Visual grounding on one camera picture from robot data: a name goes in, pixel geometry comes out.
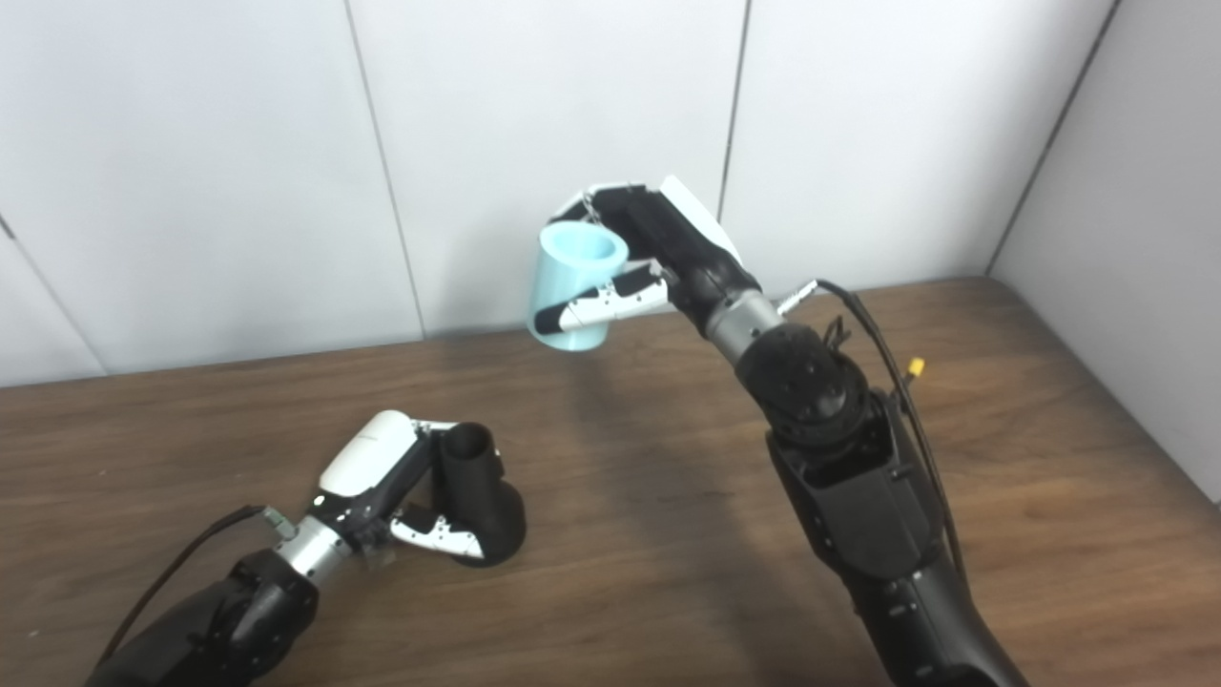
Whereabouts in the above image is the black nozzle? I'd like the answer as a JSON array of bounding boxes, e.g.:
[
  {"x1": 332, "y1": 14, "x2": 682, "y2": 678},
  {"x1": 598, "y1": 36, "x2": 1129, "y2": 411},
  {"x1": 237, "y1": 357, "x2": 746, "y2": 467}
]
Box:
[{"x1": 434, "y1": 423, "x2": 528, "y2": 569}]

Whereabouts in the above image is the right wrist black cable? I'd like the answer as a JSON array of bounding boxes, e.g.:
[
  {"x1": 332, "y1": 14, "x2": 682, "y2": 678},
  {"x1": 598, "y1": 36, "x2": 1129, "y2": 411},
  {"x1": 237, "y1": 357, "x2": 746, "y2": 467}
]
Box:
[{"x1": 777, "y1": 278, "x2": 970, "y2": 585}]

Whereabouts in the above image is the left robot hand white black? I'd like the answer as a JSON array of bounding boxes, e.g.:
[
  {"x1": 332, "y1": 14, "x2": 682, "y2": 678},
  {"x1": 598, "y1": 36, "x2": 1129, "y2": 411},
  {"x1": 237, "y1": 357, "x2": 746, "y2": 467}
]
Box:
[{"x1": 305, "y1": 410, "x2": 487, "y2": 564}]

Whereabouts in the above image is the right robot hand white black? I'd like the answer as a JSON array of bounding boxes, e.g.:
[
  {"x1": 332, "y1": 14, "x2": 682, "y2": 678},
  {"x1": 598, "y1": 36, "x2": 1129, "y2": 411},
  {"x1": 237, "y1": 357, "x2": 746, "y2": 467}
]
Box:
[{"x1": 534, "y1": 175, "x2": 764, "y2": 337}]

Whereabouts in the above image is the light-blue hose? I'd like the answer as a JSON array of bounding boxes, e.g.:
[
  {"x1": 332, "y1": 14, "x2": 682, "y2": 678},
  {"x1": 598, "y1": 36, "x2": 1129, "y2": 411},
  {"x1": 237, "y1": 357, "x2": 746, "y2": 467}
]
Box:
[{"x1": 527, "y1": 221, "x2": 631, "y2": 354}]

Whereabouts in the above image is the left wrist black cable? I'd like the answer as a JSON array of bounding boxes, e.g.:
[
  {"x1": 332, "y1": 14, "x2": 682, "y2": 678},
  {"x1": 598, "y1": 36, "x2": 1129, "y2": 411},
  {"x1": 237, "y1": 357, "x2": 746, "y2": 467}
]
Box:
[{"x1": 95, "y1": 506, "x2": 293, "y2": 669}]

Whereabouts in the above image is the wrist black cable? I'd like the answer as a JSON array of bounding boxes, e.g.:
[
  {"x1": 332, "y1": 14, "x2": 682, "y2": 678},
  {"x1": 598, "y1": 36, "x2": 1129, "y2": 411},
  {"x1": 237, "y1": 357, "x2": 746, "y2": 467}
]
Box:
[
  {"x1": 777, "y1": 278, "x2": 970, "y2": 585},
  {"x1": 95, "y1": 506, "x2": 293, "y2": 669}
]

